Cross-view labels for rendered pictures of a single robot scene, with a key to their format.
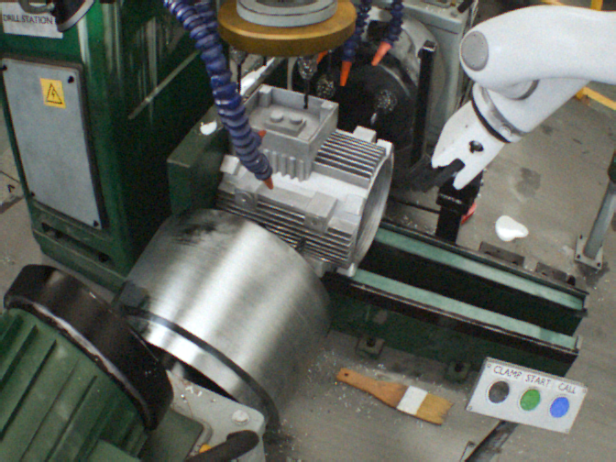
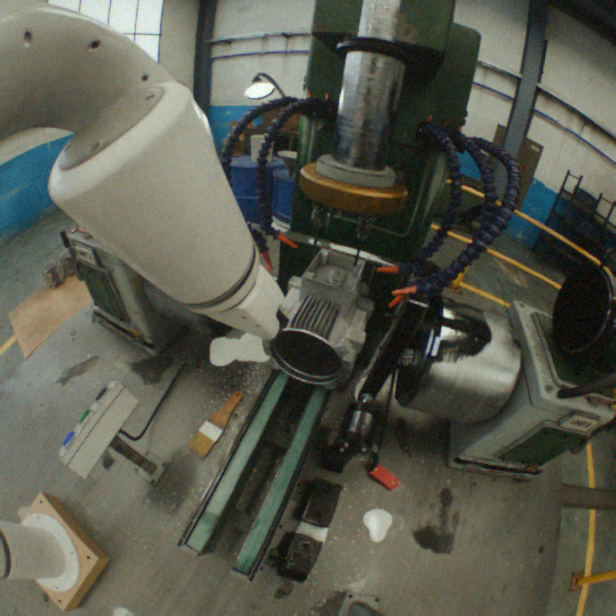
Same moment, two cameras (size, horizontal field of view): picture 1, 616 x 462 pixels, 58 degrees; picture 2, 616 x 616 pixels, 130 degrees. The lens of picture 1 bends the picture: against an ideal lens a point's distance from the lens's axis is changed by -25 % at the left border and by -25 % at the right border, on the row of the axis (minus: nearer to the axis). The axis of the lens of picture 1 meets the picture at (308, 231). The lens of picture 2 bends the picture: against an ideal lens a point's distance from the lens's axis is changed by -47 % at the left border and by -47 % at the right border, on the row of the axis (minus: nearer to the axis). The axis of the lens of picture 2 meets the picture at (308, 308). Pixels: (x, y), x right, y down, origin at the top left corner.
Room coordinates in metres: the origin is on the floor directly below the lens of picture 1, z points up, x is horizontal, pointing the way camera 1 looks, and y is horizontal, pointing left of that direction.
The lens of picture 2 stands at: (0.66, -0.40, 1.44)
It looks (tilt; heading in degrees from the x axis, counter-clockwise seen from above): 43 degrees down; 82
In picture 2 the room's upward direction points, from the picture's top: 9 degrees clockwise
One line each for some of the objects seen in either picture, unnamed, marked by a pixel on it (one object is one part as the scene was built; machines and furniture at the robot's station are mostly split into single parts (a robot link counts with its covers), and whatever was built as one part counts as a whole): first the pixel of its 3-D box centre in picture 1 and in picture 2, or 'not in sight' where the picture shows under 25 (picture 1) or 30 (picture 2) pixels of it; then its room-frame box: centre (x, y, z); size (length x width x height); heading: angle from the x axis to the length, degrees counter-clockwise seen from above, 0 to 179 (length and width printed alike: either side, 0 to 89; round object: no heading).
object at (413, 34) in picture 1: (379, 66); (463, 364); (1.06, -0.12, 1.04); 0.41 x 0.25 x 0.25; 159
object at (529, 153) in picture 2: not in sight; (520, 132); (4.60, 3.95, 2.10); 1.00 x 0.28 x 4.20; 154
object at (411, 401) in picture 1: (395, 395); (218, 422); (0.52, -0.15, 0.80); 0.21 x 0.05 x 0.01; 63
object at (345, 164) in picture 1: (308, 187); (320, 325); (0.75, 0.00, 1.02); 0.20 x 0.19 x 0.19; 68
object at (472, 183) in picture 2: not in sight; (454, 198); (3.44, 3.72, 0.43); 1.20 x 0.94 x 0.85; 156
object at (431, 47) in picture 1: (424, 107); (387, 360); (0.83, -0.17, 1.12); 0.04 x 0.03 x 0.26; 69
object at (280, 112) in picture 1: (283, 130); (333, 282); (0.76, 0.04, 1.11); 0.12 x 0.11 x 0.07; 68
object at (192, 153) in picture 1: (214, 178); (335, 298); (0.81, 0.15, 0.97); 0.30 x 0.11 x 0.34; 159
